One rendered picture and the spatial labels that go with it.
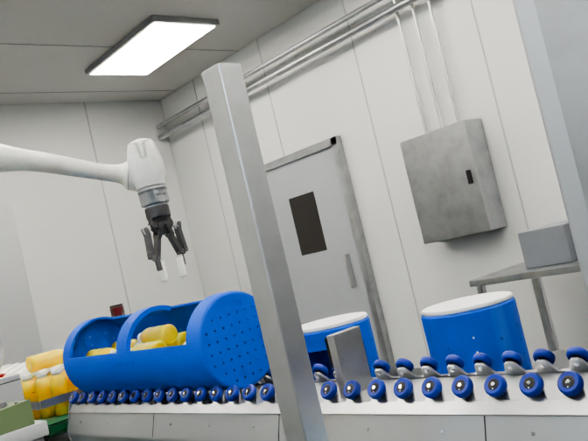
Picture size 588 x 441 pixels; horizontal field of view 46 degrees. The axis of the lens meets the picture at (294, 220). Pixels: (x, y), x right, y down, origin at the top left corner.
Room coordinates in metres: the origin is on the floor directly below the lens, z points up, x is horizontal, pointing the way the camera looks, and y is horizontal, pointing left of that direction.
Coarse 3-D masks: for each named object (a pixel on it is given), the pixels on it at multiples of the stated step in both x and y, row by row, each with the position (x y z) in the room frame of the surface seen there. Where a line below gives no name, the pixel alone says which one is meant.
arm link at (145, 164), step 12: (132, 144) 2.11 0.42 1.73; (144, 144) 2.10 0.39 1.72; (132, 156) 2.10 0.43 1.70; (144, 156) 2.10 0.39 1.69; (156, 156) 2.12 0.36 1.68; (132, 168) 2.10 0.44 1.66; (144, 168) 2.09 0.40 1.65; (156, 168) 2.11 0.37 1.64; (132, 180) 2.13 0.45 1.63; (144, 180) 2.10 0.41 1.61; (156, 180) 2.11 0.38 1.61
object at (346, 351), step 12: (336, 336) 1.72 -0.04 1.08; (348, 336) 1.74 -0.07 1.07; (360, 336) 1.77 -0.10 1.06; (336, 348) 1.71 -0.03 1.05; (348, 348) 1.74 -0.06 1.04; (360, 348) 1.77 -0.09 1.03; (336, 360) 1.71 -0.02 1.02; (348, 360) 1.73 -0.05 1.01; (360, 360) 1.76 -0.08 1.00; (336, 372) 1.72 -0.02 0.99; (348, 372) 1.72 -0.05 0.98; (360, 372) 1.75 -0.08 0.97; (360, 384) 1.75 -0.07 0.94
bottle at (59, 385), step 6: (60, 372) 2.73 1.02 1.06; (54, 378) 2.70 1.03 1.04; (60, 378) 2.71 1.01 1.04; (54, 384) 2.69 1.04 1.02; (60, 384) 2.70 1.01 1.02; (66, 384) 2.72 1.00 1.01; (54, 390) 2.69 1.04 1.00; (60, 390) 2.70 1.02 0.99; (66, 390) 2.71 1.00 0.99; (66, 402) 2.70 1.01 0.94; (54, 408) 2.71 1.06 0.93; (60, 408) 2.69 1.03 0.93; (66, 408) 2.70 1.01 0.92; (60, 414) 2.69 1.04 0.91
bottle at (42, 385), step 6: (36, 378) 2.73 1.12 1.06; (42, 378) 2.73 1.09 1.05; (48, 378) 2.74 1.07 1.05; (36, 384) 2.72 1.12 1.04; (42, 384) 2.72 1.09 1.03; (48, 384) 2.73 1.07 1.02; (36, 390) 2.72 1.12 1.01; (42, 390) 2.71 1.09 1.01; (48, 390) 2.72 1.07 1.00; (42, 396) 2.71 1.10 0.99; (48, 396) 2.72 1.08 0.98; (48, 408) 2.72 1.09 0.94; (42, 414) 2.72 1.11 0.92; (48, 414) 2.71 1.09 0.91; (54, 414) 2.73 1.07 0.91
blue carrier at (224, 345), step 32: (96, 320) 2.68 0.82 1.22; (128, 320) 2.31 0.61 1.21; (160, 320) 2.52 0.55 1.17; (192, 320) 2.00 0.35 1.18; (224, 320) 2.02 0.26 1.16; (256, 320) 2.10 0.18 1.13; (64, 352) 2.57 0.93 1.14; (128, 352) 2.23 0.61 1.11; (160, 352) 2.09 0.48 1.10; (192, 352) 1.97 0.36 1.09; (224, 352) 2.00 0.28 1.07; (256, 352) 2.08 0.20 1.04; (96, 384) 2.46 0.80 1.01; (128, 384) 2.32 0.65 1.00; (160, 384) 2.19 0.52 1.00; (192, 384) 2.07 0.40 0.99; (224, 384) 1.99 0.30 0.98
